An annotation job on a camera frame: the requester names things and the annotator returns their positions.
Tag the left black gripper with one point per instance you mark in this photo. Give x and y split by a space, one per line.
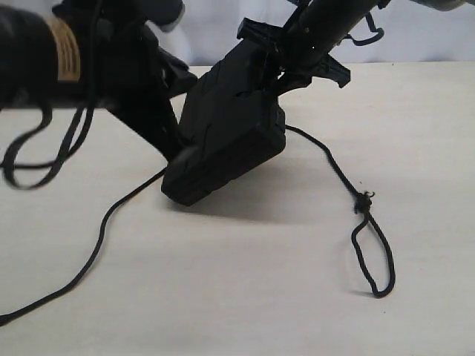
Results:
138 79

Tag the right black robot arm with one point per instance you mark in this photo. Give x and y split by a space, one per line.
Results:
340 20

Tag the white background curtain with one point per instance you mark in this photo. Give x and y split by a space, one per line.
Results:
413 32

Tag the black plastic carry case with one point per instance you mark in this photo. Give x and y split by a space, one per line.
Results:
233 123

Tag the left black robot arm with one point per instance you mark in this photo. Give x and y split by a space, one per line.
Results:
98 53

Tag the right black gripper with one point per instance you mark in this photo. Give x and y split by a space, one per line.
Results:
301 53

